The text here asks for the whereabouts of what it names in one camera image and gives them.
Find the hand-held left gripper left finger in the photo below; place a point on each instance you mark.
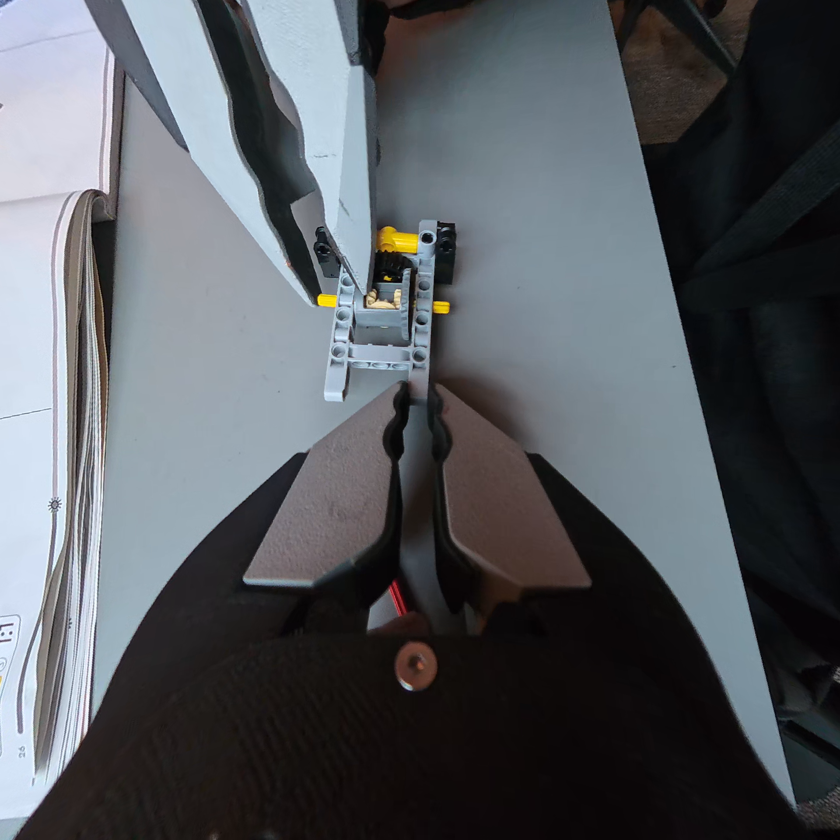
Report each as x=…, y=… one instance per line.
x=328, y=518

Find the black office chair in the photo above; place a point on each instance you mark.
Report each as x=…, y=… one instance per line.
x=676, y=26

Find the tan lego bevel gear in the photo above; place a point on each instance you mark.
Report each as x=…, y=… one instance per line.
x=384, y=298

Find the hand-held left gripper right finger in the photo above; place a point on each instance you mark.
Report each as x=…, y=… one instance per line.
x=505, y=518

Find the lego instruction booklet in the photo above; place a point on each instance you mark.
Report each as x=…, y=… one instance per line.
x=39, y=394

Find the red lego axle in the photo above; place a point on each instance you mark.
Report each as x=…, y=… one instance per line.
x=397, y=597

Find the grey lego differential housing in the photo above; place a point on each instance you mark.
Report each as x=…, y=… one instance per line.
x=380, y=321

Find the grey lego frame assembly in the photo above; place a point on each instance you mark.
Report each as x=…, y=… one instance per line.
x=338, y=380

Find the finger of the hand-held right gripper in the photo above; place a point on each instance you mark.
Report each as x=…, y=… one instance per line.
x=177, y=79
x=315, y=65

